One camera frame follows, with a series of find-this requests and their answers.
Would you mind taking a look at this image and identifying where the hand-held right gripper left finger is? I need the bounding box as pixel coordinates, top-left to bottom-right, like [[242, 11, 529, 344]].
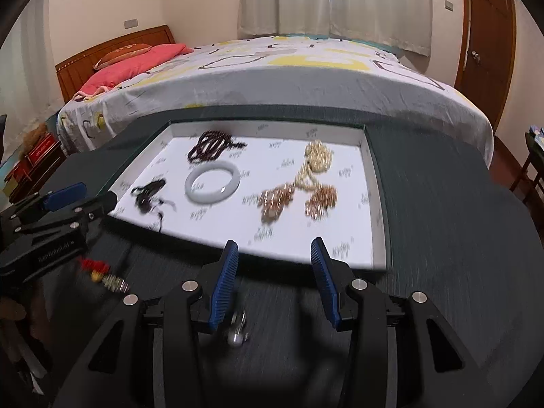
[[64, 240, 241, 408]]

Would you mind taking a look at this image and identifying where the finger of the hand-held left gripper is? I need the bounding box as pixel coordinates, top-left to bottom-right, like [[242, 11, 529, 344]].
[[11, 182, 88, 222], [17, 191, 119, 234]]

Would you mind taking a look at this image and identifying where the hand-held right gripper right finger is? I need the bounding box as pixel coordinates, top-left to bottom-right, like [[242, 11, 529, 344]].
[[310, 238, 485, 408]]

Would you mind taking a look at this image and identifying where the small silver ring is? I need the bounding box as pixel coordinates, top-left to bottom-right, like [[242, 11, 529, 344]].
[[225, 310, 251, 347]]

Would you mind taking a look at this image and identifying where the dark pendant with cord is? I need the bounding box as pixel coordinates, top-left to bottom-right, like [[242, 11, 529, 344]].
[[130, 178, 177, 232]]

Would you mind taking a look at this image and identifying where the red tassel silver charm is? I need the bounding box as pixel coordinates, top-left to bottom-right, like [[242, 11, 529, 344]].
[[80, 257, 132, 294]]

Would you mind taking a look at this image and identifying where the pink crystal bead bracelet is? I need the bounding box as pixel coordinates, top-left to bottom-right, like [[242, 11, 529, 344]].
[[257, 182, 296, 224], [304, 185, 338, 222]]

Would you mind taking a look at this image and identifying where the white jade bangle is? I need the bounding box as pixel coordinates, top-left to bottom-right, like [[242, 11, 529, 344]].
[[184, 160, 241, 205]]

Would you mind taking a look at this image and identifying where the shallow white cardboard box tray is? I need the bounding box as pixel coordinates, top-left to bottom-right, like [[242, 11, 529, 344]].
[[100, 120, 389, 272]]

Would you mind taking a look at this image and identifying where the cream pearl necklace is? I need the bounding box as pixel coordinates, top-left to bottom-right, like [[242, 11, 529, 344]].
[[293, 139, 336, 192]]

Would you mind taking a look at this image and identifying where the dark wooden bead bracelet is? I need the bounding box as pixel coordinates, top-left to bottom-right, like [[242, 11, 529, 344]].
[[187, 131, 248, 164]]

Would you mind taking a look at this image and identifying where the wooden nightstand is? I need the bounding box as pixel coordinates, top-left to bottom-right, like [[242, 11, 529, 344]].
[[8, 140, 66, 205]]

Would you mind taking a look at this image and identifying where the red gift box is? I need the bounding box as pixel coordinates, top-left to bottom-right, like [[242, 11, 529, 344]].
[[25, 134, 60, 166]]

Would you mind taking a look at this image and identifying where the brown teddy bear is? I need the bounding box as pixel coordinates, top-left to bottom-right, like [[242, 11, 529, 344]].
[[23, 123, 47, 149]]

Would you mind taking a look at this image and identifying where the wooden headboard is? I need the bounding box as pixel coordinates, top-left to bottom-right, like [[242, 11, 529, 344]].
[[55, 25, 177, 103]]

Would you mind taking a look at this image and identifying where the pale side curtain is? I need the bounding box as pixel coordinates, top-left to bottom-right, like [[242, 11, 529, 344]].
[[0, 0, 64, 137]]

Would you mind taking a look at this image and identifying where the brown embroidered pillow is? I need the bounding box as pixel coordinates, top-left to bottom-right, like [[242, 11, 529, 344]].
[[92, 44, 151, 71]]

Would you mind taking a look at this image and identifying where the pink pillow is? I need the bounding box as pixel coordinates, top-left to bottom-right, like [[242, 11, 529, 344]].
[[79, 43, 194, 96]]

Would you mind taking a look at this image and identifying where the bed with patterned sheet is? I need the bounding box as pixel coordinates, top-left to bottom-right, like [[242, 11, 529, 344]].
[[57, 34, 496, 166]]

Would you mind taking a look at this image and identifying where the wooden chair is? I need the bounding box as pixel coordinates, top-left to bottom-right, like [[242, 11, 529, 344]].
[[510, 125, 544, 205]]

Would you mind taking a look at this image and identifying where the white window curtain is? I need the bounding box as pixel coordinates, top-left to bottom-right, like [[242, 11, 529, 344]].
[[237, 0, 432, 57]]

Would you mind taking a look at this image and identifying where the wooden door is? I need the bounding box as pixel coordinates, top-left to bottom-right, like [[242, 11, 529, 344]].
[[455, 0, 517, 137]]

